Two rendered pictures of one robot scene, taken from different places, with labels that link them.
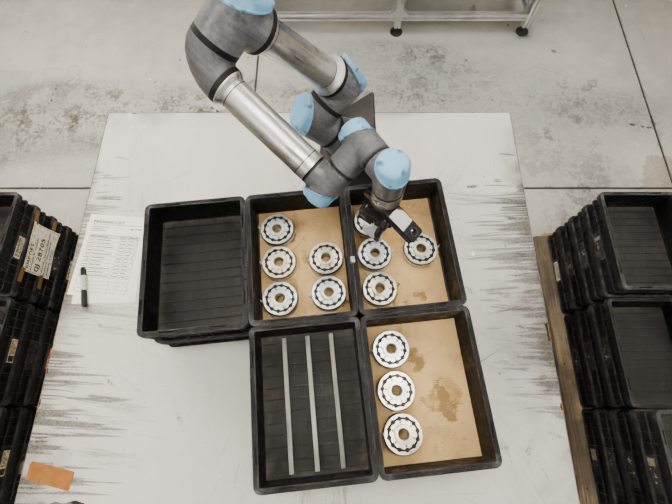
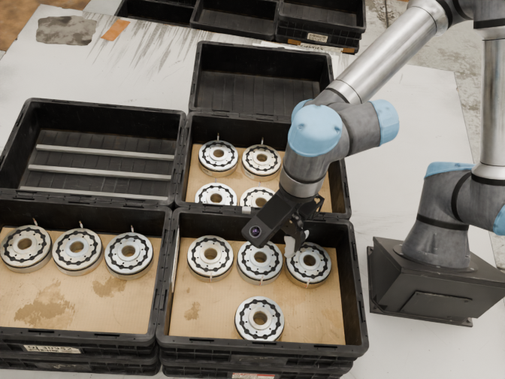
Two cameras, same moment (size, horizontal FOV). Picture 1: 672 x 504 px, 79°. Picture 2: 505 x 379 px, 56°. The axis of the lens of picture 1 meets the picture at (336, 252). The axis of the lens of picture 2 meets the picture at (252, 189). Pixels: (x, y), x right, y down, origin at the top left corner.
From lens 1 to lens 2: 0.78 m
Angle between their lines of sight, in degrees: 41
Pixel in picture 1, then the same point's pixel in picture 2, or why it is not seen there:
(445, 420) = (20, 305)
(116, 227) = not seen: hidden behind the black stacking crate
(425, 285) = (206, 322)
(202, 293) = (238, 103)
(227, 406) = not seen: hidden behind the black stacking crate
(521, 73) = not seen: outside the picture
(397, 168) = (308, 119)
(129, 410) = (149, 71)
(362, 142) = (356, 108)
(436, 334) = (133, 320)
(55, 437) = (143, 32)
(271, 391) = (122, 143)
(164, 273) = (264, 79)
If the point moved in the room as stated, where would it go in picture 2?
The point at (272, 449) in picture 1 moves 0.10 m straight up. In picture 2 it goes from (67, 137) to (58, 109)
